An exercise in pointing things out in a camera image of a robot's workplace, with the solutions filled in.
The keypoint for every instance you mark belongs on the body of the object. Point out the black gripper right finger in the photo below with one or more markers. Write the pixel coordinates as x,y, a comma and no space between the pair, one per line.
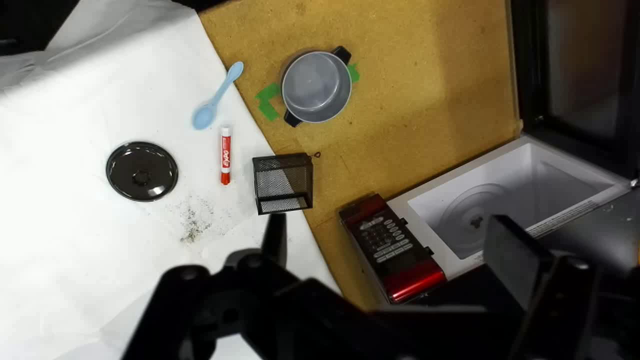
527,272

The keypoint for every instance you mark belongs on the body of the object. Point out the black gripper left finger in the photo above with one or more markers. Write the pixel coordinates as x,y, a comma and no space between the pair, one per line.
221,306

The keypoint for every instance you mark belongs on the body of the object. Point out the black microwave body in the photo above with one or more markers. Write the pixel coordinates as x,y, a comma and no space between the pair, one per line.
392,246

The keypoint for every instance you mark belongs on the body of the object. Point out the black mesh box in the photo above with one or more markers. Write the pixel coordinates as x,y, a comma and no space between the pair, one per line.
282,180

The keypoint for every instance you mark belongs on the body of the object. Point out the white table cloth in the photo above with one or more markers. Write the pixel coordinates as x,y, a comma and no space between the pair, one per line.
81,253

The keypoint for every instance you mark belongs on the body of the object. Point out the red and white marker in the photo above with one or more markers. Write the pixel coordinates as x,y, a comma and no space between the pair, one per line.
226,156

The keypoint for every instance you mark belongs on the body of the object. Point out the round steel bowl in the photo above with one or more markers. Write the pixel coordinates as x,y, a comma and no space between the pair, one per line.
141,172

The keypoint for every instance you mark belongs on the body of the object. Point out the light blue plastic spoon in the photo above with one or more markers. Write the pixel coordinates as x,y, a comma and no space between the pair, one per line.
202,117

